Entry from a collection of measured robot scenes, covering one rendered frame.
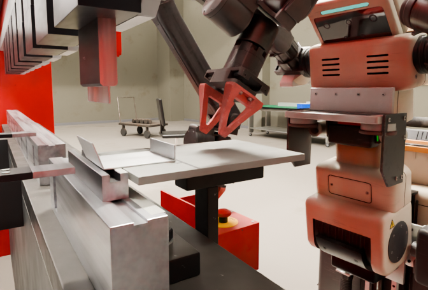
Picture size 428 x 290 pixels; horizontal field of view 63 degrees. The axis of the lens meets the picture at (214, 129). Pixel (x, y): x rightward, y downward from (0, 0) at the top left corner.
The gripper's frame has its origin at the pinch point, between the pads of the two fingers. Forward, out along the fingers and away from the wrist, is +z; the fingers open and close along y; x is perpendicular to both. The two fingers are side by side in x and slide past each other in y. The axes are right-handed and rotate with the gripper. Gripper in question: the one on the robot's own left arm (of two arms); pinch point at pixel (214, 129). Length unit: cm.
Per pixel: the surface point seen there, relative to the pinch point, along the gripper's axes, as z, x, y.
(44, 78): -14, -5, -214
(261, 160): 2.3, 3.1, 9.6
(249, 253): 18.0, 33.8, -16.2
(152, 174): 10.1, -10.8, 9.6
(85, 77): 2.6, -20.2, -1.0
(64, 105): -50, 158, -1112
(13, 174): 16.4, -22.6, 3.0
